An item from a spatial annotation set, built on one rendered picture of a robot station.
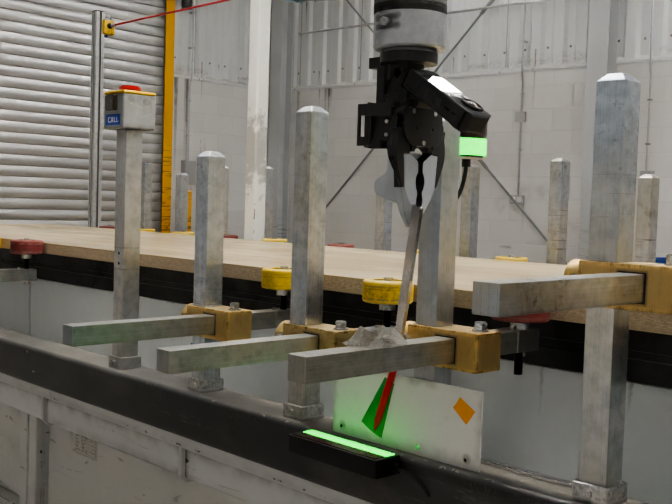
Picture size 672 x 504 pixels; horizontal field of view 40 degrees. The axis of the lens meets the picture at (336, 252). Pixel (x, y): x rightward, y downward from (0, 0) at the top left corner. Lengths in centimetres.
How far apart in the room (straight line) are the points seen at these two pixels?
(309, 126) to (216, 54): 999
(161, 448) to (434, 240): 77
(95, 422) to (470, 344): 100
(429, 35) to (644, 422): 58
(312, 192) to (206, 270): 28
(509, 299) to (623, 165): 29
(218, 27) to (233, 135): 128
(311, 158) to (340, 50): 999
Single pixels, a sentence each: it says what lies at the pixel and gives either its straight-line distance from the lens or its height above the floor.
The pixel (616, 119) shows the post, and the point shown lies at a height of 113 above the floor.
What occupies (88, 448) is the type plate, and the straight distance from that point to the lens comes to 248.
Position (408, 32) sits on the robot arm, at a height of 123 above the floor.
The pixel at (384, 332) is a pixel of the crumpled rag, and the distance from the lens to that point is 110.
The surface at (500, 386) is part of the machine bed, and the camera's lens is 143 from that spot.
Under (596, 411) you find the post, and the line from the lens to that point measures 109.
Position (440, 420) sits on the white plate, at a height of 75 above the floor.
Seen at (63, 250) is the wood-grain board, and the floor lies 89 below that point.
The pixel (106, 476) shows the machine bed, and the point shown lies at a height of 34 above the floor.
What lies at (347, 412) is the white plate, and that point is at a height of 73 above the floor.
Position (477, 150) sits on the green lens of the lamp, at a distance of 124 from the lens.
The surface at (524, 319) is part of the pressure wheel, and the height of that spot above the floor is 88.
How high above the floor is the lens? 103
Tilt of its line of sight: 3 degrees down
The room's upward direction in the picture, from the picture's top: 2 degrees clockwise
